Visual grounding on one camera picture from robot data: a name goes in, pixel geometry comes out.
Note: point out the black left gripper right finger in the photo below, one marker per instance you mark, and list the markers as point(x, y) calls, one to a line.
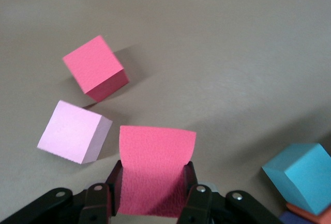
point(207, 208)

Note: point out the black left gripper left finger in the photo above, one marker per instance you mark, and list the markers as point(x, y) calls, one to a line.
point(90, 203)

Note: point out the red foam cube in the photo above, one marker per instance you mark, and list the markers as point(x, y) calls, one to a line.
point(95, 68)
point(155, 162)

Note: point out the purple foam cube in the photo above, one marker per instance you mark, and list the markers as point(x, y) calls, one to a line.
point(291, 218)

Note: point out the orange foam cube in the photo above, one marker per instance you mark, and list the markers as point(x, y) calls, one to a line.
point(307, 215)

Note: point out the cyan foam cube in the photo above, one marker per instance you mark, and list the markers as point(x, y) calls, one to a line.
point(302, 175)

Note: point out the pink foam cube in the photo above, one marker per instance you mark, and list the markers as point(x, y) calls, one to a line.
point(72, 133)

